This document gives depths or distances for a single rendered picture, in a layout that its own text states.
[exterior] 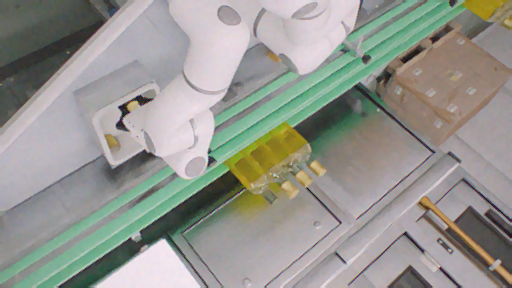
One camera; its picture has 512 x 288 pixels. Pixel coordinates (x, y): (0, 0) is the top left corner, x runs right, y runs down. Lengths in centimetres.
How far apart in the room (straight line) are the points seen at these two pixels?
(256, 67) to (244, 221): 47
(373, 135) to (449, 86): 360
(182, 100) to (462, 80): 474
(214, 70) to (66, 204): 68
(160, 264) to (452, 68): 454
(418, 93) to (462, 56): 84
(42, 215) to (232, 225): 53
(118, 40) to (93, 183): 41
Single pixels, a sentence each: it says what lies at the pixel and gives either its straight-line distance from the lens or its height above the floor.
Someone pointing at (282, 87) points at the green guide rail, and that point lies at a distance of 131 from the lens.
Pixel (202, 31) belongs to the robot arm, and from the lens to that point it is 66.
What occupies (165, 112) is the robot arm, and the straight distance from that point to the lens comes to 77.
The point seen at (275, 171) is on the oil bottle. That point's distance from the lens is 127.
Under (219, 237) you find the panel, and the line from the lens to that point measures 134.
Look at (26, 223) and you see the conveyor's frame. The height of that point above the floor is 82.
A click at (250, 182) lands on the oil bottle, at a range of 125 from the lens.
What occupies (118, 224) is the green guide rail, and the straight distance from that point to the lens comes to 120.
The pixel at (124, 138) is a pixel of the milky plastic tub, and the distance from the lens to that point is 122.
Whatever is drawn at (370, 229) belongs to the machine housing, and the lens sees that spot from 143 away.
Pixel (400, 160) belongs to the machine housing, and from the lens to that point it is 162.
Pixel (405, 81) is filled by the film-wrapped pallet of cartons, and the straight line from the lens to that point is 505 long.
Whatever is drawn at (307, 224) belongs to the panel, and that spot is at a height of 123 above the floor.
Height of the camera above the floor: 147
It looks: 22 degrees down
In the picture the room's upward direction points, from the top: 137 degrees clockwise
